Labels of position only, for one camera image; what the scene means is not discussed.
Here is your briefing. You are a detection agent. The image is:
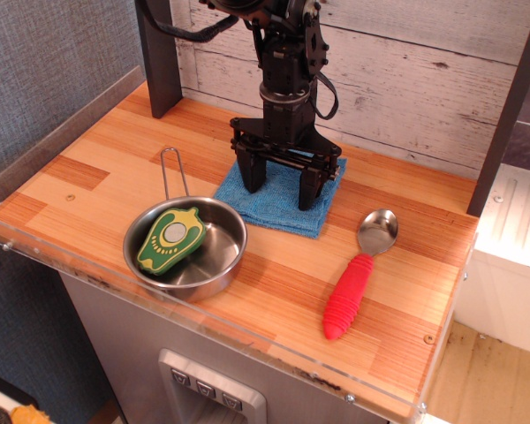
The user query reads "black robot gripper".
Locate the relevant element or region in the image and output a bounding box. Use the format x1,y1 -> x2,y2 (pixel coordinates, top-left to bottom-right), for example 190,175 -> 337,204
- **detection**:
231,86 -> 341,210

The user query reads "blue cloth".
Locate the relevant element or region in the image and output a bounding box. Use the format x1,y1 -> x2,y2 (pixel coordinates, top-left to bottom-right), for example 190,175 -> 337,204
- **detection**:
215,158 -> 347,239

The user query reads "small metal pot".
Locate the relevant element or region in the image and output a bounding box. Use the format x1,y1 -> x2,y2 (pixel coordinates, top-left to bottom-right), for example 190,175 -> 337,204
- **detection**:
122,147 -> 249,304

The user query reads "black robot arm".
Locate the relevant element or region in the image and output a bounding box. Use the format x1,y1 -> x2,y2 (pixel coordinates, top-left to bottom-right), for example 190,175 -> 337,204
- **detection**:
205,1 -> 342,210

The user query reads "green yellow toy pepper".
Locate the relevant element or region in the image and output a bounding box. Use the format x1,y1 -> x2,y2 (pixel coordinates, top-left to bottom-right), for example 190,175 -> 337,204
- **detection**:
136,207 -> 207,276

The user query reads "grey toy kitchen cabinet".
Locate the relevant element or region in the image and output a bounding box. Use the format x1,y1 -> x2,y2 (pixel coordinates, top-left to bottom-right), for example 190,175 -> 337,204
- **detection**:
61,275 -> 385,423

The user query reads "silver button panel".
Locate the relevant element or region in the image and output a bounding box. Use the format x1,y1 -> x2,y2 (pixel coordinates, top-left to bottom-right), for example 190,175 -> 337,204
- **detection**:
158,349 -> 268,423

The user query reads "white toy sink unit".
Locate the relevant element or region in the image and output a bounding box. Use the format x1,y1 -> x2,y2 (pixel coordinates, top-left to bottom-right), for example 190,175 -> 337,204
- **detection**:
454,164 -> 530,352

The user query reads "clear acrylic front guard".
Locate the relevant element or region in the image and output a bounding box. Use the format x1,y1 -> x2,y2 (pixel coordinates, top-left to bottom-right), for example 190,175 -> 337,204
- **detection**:
0,222 -> 426,423

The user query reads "orange brown object bottom left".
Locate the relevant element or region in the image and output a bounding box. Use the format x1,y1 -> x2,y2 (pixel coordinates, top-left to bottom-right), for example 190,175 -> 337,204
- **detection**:
0,405 -> 52,424

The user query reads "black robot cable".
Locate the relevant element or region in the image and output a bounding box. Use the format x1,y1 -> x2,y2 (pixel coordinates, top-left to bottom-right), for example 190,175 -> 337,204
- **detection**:
311,72 -> 339,120

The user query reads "red handled metal spoon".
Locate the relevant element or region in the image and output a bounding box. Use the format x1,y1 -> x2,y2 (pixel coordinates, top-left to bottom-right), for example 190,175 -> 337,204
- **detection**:
322,208 -> 398,340

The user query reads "dark grey left post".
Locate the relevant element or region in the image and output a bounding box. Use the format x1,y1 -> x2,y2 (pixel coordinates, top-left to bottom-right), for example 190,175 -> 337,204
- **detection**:
135,4 -> 183,118

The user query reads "dark grey post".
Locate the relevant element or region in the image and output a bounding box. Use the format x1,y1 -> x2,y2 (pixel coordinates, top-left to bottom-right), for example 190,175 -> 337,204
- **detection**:
135,4 -> 183,118
466,32 -> 530,217

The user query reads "dark grey right post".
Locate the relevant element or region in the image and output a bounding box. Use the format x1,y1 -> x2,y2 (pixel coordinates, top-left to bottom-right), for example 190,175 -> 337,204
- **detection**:
466,32 -> 530,217

